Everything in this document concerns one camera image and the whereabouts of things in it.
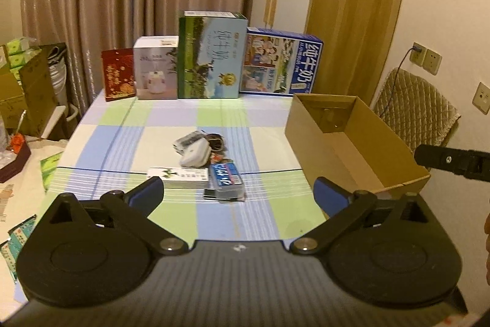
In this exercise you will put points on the blue milk carton box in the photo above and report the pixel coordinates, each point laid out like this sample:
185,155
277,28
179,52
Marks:
280,63

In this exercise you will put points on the white humidifier box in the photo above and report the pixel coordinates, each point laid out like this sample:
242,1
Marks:
155,67

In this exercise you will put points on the dark purple sock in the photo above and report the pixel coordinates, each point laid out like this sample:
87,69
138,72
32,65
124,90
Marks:
216,142

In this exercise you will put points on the red snack packet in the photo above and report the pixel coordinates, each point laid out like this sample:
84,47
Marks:
216,158

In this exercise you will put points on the white parrot ointment box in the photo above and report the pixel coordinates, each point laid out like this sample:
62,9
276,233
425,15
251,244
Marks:
181,178

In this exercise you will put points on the checked bed sheet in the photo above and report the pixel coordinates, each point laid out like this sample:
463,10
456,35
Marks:
76,257

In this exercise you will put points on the wall socket with plug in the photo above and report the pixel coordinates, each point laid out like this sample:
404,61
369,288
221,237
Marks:
417,54

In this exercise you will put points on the blue grey card box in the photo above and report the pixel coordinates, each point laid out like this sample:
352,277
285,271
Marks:
226,184

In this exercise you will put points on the brown cartons pile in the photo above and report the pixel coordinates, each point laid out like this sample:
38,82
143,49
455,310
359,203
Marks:
30,96

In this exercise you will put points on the red gift box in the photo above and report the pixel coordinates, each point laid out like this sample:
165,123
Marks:
118,74

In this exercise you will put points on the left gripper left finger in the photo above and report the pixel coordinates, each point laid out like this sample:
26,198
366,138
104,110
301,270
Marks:
130,210

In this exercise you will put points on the grey sachet packet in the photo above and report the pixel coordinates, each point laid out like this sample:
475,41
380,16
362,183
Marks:
184,142

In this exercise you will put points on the dark wooden tray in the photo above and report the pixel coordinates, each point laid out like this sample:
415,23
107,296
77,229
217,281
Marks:
15,157

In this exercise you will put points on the quilted chair cover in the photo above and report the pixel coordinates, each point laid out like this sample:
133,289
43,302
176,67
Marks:
415,110

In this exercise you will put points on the green tissue packs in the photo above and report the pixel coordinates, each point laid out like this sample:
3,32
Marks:
20,51

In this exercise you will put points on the yellow curtain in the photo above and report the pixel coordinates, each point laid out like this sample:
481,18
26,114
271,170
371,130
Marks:
357,35

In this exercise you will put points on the wall switch plate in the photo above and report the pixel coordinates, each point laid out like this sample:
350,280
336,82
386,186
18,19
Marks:
481,99

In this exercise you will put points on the brown cardboard box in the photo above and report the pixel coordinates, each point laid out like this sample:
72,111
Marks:
340,138

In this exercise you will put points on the green milk carton box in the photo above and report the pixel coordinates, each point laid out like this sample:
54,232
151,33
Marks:
210,54

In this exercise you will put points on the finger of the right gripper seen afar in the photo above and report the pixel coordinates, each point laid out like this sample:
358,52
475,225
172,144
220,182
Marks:
443,158

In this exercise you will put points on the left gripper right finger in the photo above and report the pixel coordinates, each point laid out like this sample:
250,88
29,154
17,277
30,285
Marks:
345,211

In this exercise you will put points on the white square night light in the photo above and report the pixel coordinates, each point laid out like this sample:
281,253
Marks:
196,155

